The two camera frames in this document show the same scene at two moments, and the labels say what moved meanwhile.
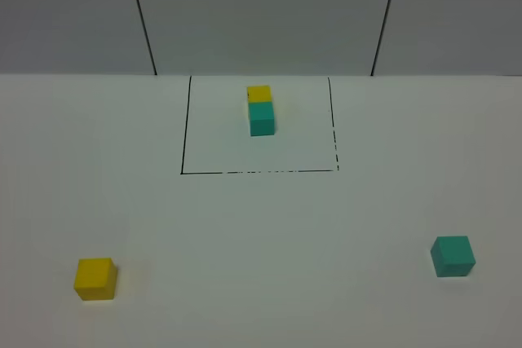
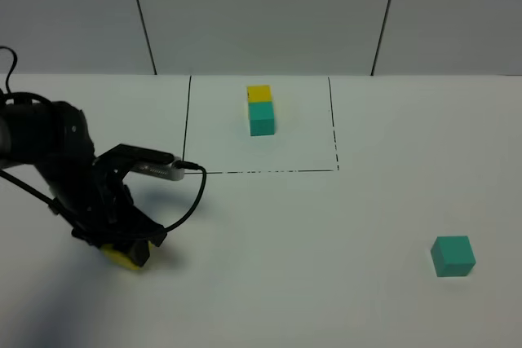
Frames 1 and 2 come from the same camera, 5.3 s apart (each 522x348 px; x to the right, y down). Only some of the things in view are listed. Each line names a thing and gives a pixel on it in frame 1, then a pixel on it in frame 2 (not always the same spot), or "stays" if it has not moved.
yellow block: x=96 y=279 -> x=120 y=257
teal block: x=453 y=256 stays
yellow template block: x=258 y=94 stays
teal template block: x=262 y=119 stays
